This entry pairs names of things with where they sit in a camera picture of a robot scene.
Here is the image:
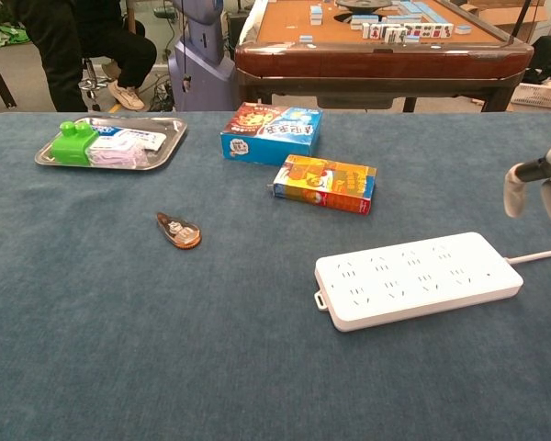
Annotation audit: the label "seated person in black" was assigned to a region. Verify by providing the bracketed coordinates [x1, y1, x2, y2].
[2, 0, 158, 113]

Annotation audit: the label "cardboard box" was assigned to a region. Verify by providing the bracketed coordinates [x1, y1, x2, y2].
[466, 0, 551, 27]

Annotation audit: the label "white plastic basket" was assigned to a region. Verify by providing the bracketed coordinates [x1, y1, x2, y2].
[511, 82, 551, 112]

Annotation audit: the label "white power strip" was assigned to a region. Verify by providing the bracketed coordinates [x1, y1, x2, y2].
[314, 232, 524, 333]

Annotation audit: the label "floor cables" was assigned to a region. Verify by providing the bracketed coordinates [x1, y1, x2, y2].
[149, 73, 176, 113]

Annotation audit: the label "chrome swivel stool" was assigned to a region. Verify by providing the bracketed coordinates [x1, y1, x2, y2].
[78, 55, 114, 100]

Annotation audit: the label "purple robot base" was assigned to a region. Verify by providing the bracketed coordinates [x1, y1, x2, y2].
[167, 0, 238, 113]

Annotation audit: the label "wooden mahjong table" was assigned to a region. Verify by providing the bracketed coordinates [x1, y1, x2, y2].
[233, 0, 535, 114]

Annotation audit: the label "metal tray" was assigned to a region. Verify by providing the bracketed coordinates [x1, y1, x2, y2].
[34, 116, 188, 172]

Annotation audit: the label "orange yellow cartoon box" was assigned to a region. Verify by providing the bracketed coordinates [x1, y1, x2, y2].
[272, 154, 377, 216]

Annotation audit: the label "brown transparent correction tape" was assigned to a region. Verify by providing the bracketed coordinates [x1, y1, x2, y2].
[155, 211, 203, 251]

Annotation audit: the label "black round table hub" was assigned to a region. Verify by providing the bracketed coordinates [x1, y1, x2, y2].
[333, 0, 395, 11]

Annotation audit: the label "blue tablecloth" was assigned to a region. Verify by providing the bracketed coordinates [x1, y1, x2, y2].
[0, 109, 551, 441]

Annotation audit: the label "black pole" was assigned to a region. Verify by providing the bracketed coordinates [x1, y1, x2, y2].
[509, 0, 533, 46]

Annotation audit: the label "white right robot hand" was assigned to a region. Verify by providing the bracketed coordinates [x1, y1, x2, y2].
[503, 140, 551, 238]

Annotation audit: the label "green frog-shaped plastic holder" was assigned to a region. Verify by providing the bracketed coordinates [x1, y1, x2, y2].
[50, 120, 100, 167]

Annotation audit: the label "green fabric item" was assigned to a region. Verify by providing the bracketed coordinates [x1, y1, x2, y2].
[0, 21, 31, 48]

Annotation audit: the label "blue cartoon snack box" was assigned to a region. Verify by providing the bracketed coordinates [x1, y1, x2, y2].
[219, 101, 323, 166]

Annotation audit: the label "white blue paper packet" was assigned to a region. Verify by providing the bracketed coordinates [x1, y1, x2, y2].
[91, 123, 167, 151]

